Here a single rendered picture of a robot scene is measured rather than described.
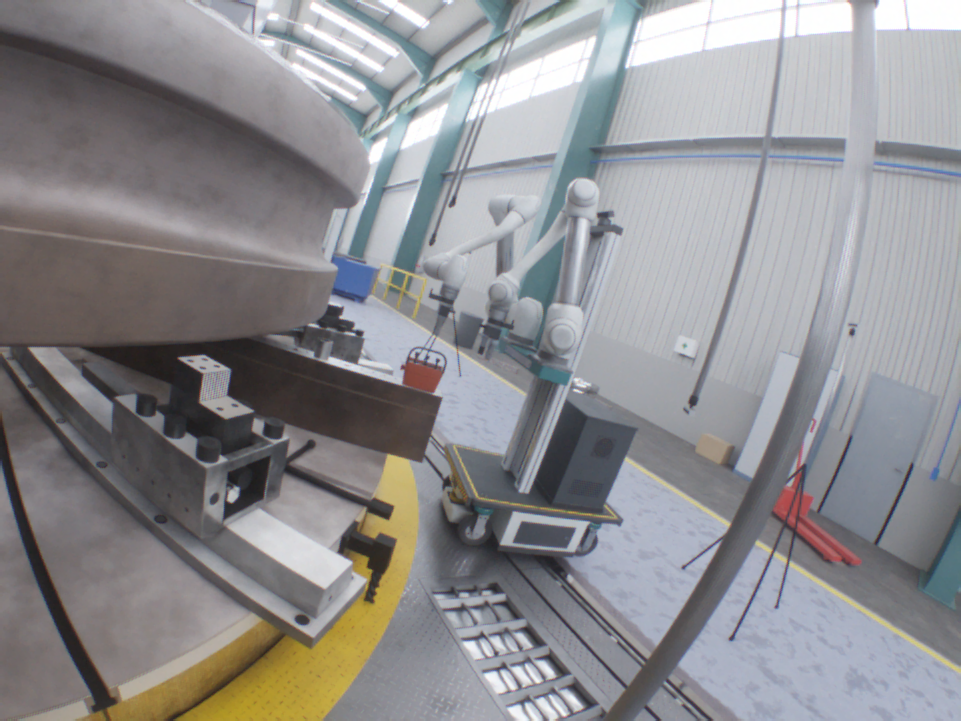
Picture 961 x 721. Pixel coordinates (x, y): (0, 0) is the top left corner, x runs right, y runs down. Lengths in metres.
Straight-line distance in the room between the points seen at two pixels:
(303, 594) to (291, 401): 1.33
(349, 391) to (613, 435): 1.36
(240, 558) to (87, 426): 0.83
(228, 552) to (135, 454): 0.38
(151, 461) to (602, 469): 2.04
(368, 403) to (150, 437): 1.29
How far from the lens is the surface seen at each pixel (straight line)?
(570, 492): 2.42
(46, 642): 1.22
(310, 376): 2.29
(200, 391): 1.27
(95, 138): 1.33
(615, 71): 13.40
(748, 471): 7.09
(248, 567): 1.29
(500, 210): 2.50
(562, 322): 1.81
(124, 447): 1.43
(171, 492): 1.28
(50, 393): 2.13
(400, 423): 2.30
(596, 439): 2.34
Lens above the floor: 1.25
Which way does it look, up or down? 8 degrees down
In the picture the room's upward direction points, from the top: 19 degrees clockwise
